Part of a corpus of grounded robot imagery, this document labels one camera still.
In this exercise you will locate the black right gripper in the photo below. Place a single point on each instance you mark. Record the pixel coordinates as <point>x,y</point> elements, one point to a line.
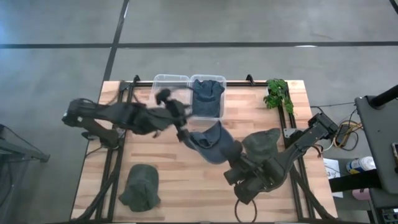
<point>258,186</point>

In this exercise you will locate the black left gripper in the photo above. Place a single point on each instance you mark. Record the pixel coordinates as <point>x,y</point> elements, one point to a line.
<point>177,112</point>

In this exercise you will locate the blue denim cap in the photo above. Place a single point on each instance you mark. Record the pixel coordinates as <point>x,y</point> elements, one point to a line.
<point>211,143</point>
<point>206,99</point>

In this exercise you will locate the dark green cap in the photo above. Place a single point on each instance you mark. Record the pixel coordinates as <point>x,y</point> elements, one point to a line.
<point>140,186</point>
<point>261,144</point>

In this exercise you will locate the clear plastic bin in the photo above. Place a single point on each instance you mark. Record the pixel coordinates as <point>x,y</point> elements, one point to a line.
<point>222,93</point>
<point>175,81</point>

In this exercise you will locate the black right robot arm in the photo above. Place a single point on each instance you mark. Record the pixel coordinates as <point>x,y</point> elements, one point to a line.
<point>298,146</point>

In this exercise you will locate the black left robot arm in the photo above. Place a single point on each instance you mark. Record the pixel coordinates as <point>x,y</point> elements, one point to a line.
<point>124,115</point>

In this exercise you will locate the green artificial plant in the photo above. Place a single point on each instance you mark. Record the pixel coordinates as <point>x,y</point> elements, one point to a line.
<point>278,93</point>

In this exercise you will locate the white paper sheet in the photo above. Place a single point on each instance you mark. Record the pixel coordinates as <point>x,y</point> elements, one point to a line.
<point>332,174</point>

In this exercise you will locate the black power adapter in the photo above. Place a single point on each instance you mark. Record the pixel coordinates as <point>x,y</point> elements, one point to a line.
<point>343,134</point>

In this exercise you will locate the white spray can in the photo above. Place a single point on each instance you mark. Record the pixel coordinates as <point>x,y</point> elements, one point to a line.
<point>360,165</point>

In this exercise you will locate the pink object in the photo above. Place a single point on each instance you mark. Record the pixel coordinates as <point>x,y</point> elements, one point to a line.
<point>360,194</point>

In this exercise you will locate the grey desk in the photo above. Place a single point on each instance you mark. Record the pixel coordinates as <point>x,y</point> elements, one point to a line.
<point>379,140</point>

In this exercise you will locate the black pole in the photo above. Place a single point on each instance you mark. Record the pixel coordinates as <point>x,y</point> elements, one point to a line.
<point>384,97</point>

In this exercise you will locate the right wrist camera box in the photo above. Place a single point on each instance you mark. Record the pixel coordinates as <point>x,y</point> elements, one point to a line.
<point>234,176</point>

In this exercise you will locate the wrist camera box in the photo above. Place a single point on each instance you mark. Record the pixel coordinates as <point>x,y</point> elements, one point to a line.
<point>163,96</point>
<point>234,176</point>

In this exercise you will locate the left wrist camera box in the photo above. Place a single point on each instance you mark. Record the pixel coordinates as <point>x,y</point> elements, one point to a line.
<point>163,96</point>

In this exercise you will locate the black frame clamp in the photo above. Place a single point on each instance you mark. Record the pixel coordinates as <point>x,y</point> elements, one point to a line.
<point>136,78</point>
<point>249,79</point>

